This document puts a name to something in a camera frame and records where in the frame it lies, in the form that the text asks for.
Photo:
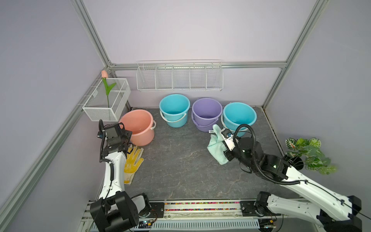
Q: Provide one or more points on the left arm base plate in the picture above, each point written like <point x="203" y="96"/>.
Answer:
<point x="153" y="210"/>

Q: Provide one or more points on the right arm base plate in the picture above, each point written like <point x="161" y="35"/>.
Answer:
<point x="253" y="209"/>

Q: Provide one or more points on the mint green cloth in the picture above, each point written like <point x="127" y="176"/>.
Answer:
<point x="216" y="146"/>

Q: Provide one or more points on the long white wire shelf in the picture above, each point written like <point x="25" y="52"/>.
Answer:
<point x="180" y="75"/>

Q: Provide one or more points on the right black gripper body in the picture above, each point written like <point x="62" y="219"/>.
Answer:
<point x="229" y="153"/>

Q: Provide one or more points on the white wire basket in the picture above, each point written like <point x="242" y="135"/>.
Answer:
<point x="96" y="106"/>

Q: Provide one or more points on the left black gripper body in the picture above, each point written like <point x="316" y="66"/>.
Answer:
<point x="124" y="146"/>

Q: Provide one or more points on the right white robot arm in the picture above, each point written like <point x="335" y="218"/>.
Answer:
<point x="325" y="208"/>

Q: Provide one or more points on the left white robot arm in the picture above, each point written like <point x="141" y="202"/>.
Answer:
<point x="115" y="210"/>

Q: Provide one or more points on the pink plastic bucket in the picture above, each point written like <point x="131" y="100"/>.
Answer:
<point x="141" y="123"/>

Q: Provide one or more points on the white vented cable duct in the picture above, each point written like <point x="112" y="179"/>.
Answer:
<point x="198" y="225"/>

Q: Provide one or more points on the teal bucket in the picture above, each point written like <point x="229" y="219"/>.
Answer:
<point x="174" y="110"/>
<point x="237" y="113"/>

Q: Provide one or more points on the potted green plant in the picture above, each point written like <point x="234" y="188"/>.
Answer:
<point x="306" y="153"/>

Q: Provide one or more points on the purple bucket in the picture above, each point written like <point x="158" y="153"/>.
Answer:
<point x="206" y="113"/>

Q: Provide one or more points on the pink artificial tulip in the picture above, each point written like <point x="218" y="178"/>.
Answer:
<point x="108" y="88"/>

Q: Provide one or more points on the yellow white work glove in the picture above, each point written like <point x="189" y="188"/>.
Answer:
<point x="133" y="162"/>

